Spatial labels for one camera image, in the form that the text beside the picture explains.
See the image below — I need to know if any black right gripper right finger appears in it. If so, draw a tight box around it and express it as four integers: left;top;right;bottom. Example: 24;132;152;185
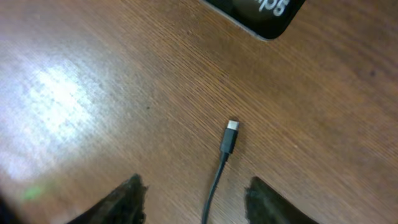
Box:
245;176;318;224

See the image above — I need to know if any black USB-C charger cable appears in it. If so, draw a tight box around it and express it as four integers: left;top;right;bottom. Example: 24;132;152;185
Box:
201;119;240;224

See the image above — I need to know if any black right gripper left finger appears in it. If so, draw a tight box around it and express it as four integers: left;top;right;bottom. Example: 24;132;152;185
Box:
68;174;148;224

